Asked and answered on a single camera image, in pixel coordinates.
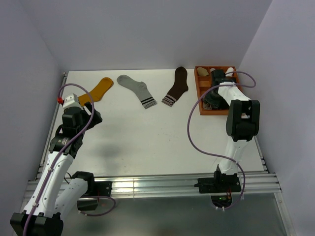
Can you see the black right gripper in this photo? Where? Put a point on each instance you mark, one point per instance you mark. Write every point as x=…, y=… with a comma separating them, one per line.
x=215, y=103

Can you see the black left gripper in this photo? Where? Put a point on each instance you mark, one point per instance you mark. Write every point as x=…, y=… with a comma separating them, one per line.
x=89, y=108

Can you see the tan sock with maroon cuff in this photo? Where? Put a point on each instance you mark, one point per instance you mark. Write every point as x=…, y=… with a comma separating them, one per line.
x=207, y=106

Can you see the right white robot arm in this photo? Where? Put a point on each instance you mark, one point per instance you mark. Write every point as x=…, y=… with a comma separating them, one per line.
x=242, y=122

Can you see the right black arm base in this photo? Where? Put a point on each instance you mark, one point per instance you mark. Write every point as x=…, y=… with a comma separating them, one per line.
x=223, y=184

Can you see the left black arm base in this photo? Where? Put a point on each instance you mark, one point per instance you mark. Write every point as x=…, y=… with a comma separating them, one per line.
x=91, y=200

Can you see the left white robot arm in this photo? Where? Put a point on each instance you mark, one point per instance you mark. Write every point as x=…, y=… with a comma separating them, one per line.
x=44, y=213

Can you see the orange wooden compartment tray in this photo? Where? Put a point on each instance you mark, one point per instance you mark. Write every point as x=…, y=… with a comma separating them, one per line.
x=208, y=76

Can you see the rolled beige sock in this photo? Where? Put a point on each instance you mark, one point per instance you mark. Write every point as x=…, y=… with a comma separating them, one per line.
x=202, y=72

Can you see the brown sock with pink stripes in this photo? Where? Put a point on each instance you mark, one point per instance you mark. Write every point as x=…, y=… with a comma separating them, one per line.
x=179, y=87

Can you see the rolled white sock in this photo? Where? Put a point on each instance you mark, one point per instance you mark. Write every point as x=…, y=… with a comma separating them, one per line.
x=229, y=70

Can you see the mustard yellow sock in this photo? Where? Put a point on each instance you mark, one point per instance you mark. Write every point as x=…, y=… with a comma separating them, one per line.
x=97, y=92

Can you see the grey sock with black stripes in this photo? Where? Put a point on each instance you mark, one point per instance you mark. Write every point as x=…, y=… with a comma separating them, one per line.
x=139, y=89

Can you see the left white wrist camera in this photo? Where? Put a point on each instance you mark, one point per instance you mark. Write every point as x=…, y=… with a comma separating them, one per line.
x=70, y=101

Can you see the aluminium frame rail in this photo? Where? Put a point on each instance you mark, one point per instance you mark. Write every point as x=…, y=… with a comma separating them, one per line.
x=181, y=185

